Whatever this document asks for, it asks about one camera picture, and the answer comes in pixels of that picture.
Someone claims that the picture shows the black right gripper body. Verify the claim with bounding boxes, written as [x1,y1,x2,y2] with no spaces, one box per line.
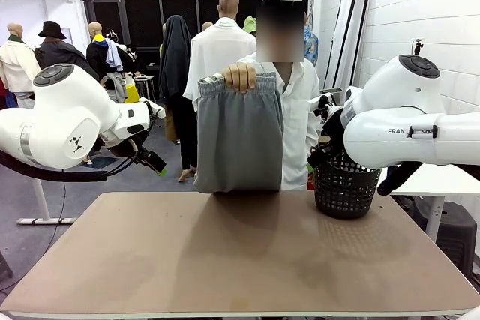
[317,107,347,149]

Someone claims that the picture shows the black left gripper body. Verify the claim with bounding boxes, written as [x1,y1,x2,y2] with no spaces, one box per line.
[108,127,151,162]

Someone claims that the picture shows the black perforated plastic basket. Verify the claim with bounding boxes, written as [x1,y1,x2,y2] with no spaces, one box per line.
[313,149,383,220]

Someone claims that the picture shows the grey training pants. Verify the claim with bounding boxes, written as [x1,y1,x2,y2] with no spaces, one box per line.
[193,71,285,195]

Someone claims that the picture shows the person's right hand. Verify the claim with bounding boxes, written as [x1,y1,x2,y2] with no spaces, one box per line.
[221,63,258,94]

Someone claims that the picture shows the person in white shirt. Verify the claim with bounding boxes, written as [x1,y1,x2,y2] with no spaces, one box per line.
[235,0,323,192]

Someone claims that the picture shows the yellow table cloth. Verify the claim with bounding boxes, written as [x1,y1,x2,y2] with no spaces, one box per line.
[125,83,141,105]

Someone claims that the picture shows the small white work table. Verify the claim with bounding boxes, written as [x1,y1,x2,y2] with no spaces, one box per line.
[133,74,163,112]

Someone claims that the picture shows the man in blue floral shirt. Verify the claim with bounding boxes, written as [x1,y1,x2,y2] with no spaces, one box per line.
[304,25,320,68]

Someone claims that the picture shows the person with white face mask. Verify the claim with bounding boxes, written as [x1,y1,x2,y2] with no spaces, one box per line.
[125,45,146,74]

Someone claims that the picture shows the black framed white panel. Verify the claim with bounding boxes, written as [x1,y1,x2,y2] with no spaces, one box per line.
[322,0,363,91]
[339,0,374,91]

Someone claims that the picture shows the mannequin with yellow scarf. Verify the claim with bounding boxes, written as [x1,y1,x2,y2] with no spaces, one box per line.
[85,22,131,104]

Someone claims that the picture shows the mannequin with black hooded cloak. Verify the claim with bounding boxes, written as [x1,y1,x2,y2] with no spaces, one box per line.
[158,14,200,183]

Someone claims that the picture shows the white table with T-foot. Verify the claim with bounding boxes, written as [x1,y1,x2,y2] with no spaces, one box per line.
[16,177,78,226]

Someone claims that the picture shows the mannequin with dark jacket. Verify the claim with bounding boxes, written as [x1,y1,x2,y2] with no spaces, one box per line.
[34,20,101,82]

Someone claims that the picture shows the large white side table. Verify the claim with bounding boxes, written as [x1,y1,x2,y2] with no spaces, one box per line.
[378,167,480,243]

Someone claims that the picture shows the black tripod stand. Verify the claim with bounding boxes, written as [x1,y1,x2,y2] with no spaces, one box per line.
[410,37,427,57]

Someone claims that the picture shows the light green hat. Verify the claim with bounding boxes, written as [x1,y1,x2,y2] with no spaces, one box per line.
[242,16,259,37]

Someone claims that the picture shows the mannequin with white shirt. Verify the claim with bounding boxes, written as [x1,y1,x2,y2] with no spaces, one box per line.
[182,0,260,113]

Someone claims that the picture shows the mannequin with cream coat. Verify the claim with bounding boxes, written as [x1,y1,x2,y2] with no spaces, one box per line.
[0,22,41,109]

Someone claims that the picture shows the black bucket hat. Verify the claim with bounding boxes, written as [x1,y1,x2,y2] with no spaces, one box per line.
[37,20,68,40]

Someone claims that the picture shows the black plastic stool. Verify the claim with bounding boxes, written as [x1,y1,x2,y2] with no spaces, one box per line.
[411,199,478,278]

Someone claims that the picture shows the black metal stand foot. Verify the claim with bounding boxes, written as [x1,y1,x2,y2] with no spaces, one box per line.
[0,250,14,283]

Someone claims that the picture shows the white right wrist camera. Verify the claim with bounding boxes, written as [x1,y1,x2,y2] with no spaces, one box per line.
[312,91,341,118]

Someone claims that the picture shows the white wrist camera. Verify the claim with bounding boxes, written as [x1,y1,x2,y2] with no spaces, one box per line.
[312,91,341,118]
[139,97,167,120]

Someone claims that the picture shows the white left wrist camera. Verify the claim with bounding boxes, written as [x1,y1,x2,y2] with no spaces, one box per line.
[139,97,167,120]

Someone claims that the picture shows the black left arm cable sleeve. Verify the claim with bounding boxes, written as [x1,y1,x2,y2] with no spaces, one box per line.
[0,150,110,183]

